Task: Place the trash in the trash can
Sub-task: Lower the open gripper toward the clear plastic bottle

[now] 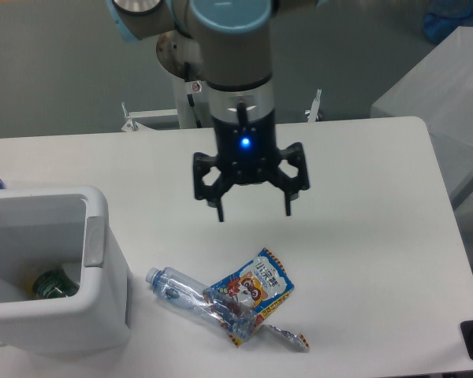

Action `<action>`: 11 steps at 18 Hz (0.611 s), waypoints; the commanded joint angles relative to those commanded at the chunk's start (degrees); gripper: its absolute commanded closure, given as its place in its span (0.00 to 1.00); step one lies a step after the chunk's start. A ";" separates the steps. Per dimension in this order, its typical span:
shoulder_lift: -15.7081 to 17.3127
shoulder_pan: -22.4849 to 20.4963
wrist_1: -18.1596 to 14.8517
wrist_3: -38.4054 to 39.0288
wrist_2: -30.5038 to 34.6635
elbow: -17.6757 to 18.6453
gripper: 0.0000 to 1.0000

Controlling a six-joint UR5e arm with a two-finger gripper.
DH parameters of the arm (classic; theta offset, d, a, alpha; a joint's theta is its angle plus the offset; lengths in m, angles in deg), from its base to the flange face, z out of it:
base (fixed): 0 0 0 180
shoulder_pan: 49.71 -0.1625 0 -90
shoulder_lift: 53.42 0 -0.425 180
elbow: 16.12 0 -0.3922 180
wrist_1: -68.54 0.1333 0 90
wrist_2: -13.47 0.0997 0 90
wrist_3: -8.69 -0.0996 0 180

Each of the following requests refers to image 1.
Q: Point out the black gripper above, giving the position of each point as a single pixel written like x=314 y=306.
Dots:
x=248 y=153

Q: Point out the blue raccoon snack wrapper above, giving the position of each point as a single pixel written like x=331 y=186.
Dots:
x=245 y=298

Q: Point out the crushed clear plastic bottle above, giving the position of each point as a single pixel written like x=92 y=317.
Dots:
x=182 y=291

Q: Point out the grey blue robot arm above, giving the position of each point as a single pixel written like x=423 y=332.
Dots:
x=233 y=38

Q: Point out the white plastic trash can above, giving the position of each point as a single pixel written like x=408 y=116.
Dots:
x=66 y=228

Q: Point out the metal table clamp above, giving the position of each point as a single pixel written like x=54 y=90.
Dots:
x=314 y=113

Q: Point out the grey covered box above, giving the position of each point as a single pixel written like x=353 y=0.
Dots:
x=439 y=90

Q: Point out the green bottle in bin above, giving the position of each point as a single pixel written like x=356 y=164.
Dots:
x=54 y=284

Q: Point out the blue plastic bag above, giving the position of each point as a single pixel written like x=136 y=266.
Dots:
x=442 y=18

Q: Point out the white mounting bracket frame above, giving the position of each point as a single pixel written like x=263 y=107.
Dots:
x=159 y=120

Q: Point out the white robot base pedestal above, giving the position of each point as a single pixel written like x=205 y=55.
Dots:
x=181 y=57

